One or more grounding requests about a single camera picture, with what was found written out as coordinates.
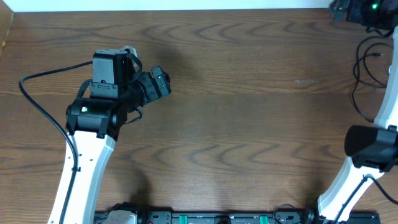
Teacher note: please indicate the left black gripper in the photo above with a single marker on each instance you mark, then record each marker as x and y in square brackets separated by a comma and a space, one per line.
[160, 83]

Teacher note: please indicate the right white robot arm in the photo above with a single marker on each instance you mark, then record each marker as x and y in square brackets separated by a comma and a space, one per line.
[370, 151]

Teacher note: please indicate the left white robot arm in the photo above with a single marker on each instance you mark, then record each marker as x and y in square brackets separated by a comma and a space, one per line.
[94, 119]

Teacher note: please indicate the cardboard box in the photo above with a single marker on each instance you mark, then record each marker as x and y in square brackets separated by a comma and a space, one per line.
[6, 18]

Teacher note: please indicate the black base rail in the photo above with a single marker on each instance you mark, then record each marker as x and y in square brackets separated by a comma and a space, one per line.
[129, 213]

